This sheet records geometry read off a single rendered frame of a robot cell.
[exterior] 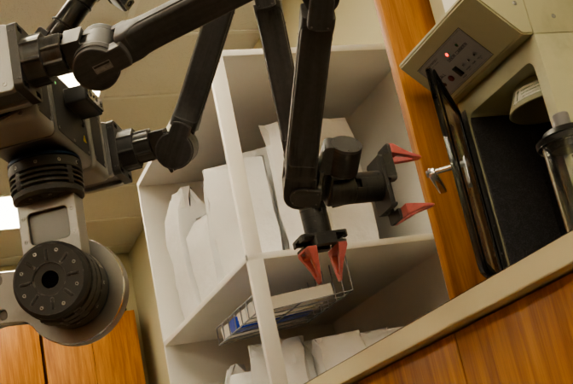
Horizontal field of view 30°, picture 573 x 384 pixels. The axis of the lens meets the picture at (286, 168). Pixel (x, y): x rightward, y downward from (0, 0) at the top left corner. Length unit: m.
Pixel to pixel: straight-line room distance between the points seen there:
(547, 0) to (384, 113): 1.53
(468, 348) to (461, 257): 0.44
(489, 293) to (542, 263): 0.16
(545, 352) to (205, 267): 2.06
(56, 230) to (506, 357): 0.83
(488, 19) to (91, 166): 0.81
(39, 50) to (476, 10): 0.81
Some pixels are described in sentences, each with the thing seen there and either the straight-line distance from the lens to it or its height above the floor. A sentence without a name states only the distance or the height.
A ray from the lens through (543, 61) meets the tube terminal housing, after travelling 2.05.
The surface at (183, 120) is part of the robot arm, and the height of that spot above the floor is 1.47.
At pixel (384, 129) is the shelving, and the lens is 3.58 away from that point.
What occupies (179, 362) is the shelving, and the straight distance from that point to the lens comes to 3.94.
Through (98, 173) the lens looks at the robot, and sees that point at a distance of 2.16.
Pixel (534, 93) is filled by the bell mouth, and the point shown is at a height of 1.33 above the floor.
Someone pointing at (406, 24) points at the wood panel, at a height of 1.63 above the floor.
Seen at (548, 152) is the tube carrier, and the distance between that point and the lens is 1.85.
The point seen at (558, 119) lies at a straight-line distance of 1.88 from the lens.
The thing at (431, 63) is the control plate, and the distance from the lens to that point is 2.23.
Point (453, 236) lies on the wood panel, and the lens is 2.25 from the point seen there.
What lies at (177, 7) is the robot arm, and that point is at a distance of 1.75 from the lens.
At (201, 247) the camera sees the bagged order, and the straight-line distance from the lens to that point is 3.56.
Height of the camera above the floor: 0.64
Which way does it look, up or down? 18 degrees up
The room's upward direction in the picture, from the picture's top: 12 degrees counter-clockwise
